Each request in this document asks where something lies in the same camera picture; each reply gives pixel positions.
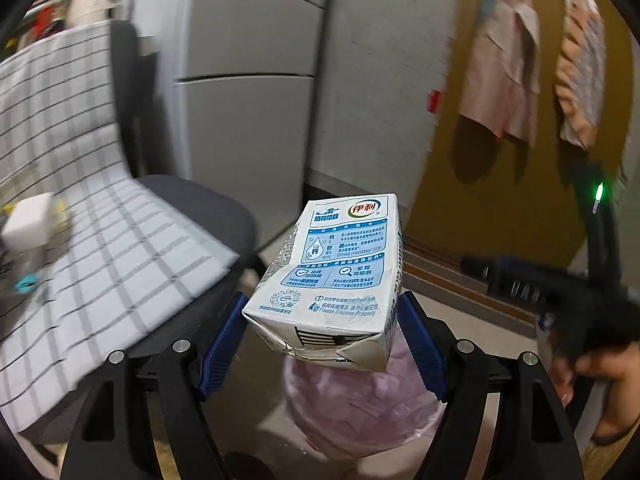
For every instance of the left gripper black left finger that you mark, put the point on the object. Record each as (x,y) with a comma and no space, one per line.
(132,402)

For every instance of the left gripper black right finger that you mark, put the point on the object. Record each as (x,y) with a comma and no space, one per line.
(532,439)

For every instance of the white blue milk carton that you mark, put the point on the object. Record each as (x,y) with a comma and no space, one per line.
(330,295)

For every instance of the pink trash bag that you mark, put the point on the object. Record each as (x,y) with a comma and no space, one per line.
(351,414)

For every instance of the person right hand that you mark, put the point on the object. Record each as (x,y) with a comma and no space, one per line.
(621,368)

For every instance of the white black grid cloth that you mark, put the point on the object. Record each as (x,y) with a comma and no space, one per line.
(124,262)

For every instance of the white foam sponge block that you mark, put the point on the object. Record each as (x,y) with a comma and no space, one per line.
(30,224)

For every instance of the pink apron on door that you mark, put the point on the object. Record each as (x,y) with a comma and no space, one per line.
(501,86)

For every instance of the dark grey office chair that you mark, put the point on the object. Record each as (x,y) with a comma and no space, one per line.
(225,219)

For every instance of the patterned cloth on door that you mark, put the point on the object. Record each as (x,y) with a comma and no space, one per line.
(580,73)

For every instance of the grey refrigerator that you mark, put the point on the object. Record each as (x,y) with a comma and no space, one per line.
(257,99)

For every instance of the white rice cooker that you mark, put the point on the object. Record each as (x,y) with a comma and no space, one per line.
(85,12)

